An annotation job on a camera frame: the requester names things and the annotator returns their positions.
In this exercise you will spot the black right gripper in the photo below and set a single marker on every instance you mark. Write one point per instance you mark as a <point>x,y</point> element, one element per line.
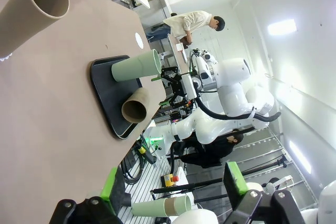
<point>179,87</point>

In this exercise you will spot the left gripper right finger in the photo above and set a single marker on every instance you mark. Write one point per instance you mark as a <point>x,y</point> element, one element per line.
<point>235,184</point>

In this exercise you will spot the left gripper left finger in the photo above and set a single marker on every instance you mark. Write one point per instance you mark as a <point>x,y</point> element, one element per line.
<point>110,190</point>

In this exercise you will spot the tall brown cup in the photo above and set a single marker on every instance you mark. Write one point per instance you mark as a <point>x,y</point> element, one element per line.
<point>21,19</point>
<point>134,108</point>
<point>169,205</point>

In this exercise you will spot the tall pale green cup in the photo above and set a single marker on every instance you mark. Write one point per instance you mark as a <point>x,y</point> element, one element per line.
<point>131,68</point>
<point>148,207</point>
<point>182,203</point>

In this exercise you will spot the white paper doily coaster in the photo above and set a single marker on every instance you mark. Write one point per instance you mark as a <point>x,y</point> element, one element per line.
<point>5,57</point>
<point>139,41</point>

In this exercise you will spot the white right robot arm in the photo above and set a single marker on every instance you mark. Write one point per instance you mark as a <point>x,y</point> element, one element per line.
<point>231,98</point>

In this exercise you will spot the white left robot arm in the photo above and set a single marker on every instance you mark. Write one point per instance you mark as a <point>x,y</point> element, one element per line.
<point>194,218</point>

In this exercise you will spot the brown top table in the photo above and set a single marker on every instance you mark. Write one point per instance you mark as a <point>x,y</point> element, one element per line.
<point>181,61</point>

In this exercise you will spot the white folded card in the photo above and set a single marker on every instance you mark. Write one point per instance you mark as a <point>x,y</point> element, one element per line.
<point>179,47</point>

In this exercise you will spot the person in black clothes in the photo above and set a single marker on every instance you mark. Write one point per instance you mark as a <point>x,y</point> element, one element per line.
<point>210,150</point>

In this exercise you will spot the small brown box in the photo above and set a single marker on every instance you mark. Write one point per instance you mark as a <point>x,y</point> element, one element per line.
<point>184,41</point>

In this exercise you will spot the black tripod pole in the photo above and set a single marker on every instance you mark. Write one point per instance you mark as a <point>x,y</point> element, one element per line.
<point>183,186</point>

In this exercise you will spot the yellow emergency stop box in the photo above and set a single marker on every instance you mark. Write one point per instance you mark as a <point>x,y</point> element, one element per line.
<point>169,180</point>

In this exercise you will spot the black plastic tray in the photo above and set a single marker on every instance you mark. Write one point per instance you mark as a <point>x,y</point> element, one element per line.
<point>115,108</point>

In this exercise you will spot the person in cream shirt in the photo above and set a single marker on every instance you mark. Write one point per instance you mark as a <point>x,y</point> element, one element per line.
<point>183,22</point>

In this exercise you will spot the ceiling light panel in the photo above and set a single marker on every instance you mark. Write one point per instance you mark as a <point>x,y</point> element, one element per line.
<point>282,26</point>

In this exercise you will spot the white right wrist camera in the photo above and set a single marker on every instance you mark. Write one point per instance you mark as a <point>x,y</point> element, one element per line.
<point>189,86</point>

